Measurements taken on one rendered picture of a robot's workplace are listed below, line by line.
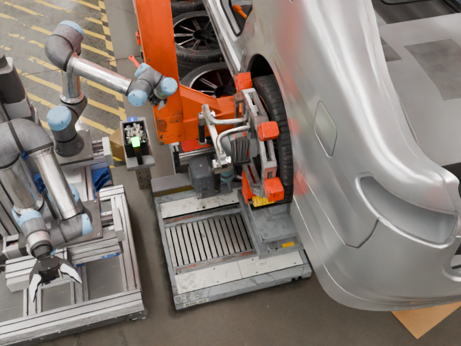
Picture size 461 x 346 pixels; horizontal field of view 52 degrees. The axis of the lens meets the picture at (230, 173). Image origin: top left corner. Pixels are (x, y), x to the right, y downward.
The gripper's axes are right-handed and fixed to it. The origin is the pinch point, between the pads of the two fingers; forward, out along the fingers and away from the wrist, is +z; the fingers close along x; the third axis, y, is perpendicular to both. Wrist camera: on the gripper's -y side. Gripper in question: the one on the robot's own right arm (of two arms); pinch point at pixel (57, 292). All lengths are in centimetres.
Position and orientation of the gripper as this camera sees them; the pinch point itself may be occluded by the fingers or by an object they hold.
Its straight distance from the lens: 161.5
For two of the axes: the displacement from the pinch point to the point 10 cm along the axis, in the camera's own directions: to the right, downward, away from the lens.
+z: 5.0, 6.6, -5.6
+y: -1.2, 6.9, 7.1
